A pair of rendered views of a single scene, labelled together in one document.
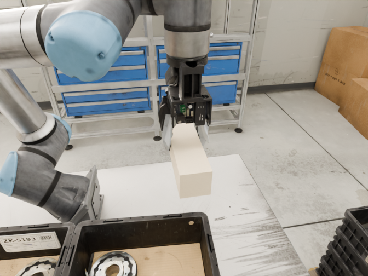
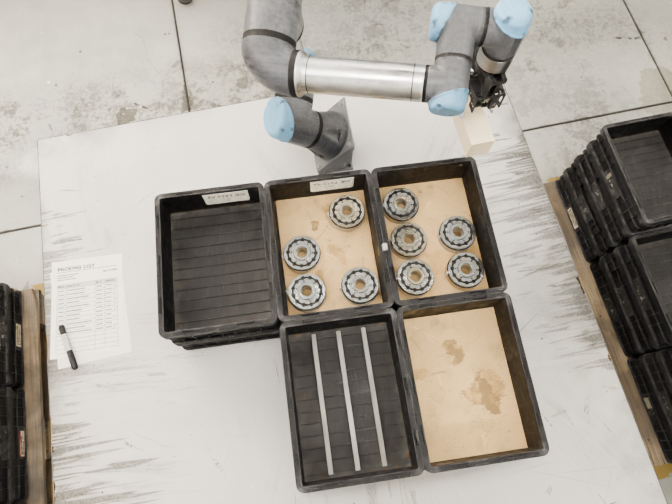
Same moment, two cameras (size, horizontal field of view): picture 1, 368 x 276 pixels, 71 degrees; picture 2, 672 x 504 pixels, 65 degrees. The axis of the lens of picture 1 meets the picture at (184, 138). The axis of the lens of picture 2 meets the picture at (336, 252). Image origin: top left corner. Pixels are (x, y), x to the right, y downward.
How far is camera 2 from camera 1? 0.96 m
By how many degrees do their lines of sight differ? 37
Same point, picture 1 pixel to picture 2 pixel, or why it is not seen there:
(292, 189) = (549, 70)
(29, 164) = (300, 112)
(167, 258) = (436, 191)
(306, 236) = (554, 140)
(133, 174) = not seen: hidden behind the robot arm
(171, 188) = (415, 111)
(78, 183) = (339, 123)
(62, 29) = (448, 105)
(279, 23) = not seen: outside the picture
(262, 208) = (513, 134)
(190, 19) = (506, 56)
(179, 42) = (493, 66)
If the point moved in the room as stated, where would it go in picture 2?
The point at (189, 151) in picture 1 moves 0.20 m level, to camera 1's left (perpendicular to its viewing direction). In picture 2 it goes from (475, 120) to (396, 123)
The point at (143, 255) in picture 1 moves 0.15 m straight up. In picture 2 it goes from (417, 189) to (426, 165)
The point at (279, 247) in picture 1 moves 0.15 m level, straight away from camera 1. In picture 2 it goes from (525, 173) to (543, 139)
